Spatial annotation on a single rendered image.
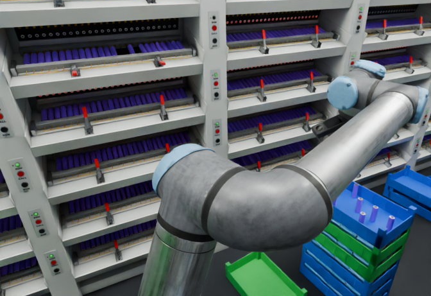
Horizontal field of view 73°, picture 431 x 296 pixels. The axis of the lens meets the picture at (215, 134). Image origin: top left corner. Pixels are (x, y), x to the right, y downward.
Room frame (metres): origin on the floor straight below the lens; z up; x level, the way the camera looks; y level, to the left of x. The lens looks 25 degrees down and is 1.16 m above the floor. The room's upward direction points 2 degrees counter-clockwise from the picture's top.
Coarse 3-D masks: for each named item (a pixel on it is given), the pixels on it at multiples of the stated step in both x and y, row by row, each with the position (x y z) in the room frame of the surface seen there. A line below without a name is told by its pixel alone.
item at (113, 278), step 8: (128, 264) 0.98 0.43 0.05; (136, 264) 0.98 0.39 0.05; (144, 264) 0.97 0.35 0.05; (112, 272) 0.93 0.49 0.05; (120, 272) 0.93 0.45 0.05; (128, 272) 0.94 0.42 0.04; (136, 272) 0.96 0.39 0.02; (88, 280) 0.90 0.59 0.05; (96, 280) 0.90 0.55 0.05; (104, 280) 0.90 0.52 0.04; (112, 280) 0.91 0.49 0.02; (120, 280) 0.93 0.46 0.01; (80, 288) 0.86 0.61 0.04; (88, 288) 0.87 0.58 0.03; (96, 288) 0.89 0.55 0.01
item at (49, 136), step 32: (64, 96) 1.03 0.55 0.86; (96, 96) 1.07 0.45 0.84; (128, 96) 1.10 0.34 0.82; (160, 96) 1.03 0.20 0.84; (192, 96) 1.13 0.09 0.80; (32, 128) 0.87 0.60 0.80; (64, 128) 0.91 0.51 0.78; (96, 128) 0.94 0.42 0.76; (128, 128) 0.95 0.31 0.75; (160, 128) 1.00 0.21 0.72
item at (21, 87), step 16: (144, 32) 1.15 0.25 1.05; (160, 32) 1.18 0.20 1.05; (176, 32) 1.21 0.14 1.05; (192, 48) 1.10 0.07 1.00; (16, 64) 0.91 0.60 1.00; (128, 64) 1.01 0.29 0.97; (144, 64) 1.02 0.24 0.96; (176, 64) 1.04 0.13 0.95; (192, 64) 1.05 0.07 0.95; (16, 80) 0.86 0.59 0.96; (32, 80) 0.86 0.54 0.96; (48, 80) 0.87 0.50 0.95; (64, 80) 0.88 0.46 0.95; (80, 80) 0.90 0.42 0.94; (96, 80) 0.92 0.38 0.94; (112, 80) 0.95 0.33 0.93; (128, 80) 0.97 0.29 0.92; (144, 80) 0.99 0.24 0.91; (16, 96) 0.84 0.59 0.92; (32, 96) 0.86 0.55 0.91
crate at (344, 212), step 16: (368, 192) 0.94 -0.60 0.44; (336, 208) 0.84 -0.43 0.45; (352, 208) 0.90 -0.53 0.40; (368, 208) 0.89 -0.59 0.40; (384, 208) 0.88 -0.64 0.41; (400, 208) 0.84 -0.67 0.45; (416, 208) 0.80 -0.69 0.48; (352, 224) 0.78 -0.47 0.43; (368, 224) 0.81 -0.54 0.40; (384, 224) 0.81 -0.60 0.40; (400, 224) 0.75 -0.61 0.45; (368, 240) 0.73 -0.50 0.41; (384, 240) 0.70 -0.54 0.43
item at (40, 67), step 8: (112, 56) 1.00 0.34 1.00; (120, 56) 1.00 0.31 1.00; (128, 56) 1.01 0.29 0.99; (136, 56) 1.02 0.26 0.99; (144, 56) 1.03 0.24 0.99; (152, 56) 1.04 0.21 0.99; (160, 56) 1.05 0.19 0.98; (168, 56) 1.07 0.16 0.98; (176, 56) 1.08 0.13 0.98; (32, 64) 0.90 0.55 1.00; (40, 64) 0.91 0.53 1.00; (48, 64) 0.91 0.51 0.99; (56, 64) 0.92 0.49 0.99; (64, 64) 0.93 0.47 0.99; (80, 64) 0.95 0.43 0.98; (88, 64) 0.96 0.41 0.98; (96, 64) 0.97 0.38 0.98; (120, 64) 0.98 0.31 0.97; (24, 72) 0.89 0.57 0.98; (48, 72) 0.90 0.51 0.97
